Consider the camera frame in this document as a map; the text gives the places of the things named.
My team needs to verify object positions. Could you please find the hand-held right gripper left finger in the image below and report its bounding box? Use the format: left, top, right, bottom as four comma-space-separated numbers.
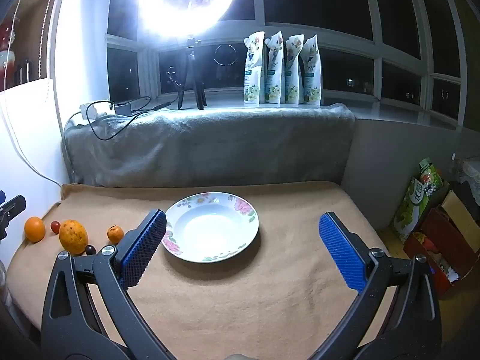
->
41, 209, 177, 360

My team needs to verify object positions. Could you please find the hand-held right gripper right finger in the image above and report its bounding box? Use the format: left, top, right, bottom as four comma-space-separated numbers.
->
311, 212, 443, 360

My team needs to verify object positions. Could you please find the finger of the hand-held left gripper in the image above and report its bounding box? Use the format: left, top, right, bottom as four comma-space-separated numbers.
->
0, 194, 27, 220

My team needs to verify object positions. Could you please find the large oval orange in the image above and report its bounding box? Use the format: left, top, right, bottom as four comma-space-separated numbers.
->
59, 219, 89, 256

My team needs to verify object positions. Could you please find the floral rim white plate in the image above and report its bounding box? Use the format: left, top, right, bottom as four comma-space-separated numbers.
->
162, 192, 260, 264

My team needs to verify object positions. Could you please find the round orange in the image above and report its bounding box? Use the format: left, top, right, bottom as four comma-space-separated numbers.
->
25, 216, 46, 243

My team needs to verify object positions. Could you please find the green printed package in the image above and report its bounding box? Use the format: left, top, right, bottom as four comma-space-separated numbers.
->
390, 157, 445, 242

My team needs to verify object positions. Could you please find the tan blanket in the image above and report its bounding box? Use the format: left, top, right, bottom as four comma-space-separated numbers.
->
5, 181, 398, 349

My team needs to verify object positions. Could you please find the red-brown cardboard box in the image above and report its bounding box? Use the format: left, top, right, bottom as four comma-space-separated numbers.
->
403, 206, 480, 301

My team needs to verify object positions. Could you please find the grey fleece blanket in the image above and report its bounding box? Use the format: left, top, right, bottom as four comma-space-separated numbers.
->
64, 103, 356, 188

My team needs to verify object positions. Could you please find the yellow cardboard box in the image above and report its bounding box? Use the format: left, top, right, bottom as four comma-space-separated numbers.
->
440, 189, 480, 254

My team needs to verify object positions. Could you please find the white power strip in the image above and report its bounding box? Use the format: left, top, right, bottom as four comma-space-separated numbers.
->
79, 99, 113, 119

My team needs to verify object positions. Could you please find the white lace cloth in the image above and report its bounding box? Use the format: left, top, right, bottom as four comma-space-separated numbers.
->
461, 157, 480, 196

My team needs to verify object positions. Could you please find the black light tripod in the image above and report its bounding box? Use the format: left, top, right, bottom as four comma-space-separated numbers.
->
177, 34, 208, 111

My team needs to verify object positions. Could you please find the white floral refill pouch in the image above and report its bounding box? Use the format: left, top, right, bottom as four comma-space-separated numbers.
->
243, 32, 266, 106
263, 31, 284, 105
301, 34, 323, 106
284, 34, 305, 105

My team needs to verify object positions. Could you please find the thin white cable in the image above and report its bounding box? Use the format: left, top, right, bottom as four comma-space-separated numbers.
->
0, 94, 62, 188

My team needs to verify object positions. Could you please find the black power cable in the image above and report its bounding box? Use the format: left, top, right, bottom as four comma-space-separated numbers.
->
86, 95, 177, 141

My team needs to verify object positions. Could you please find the white window frame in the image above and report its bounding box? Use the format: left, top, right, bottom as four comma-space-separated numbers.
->
105, 0, 473, 128

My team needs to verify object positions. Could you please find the bright ring light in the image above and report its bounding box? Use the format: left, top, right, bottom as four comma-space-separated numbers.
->
137, 0, 248, 40

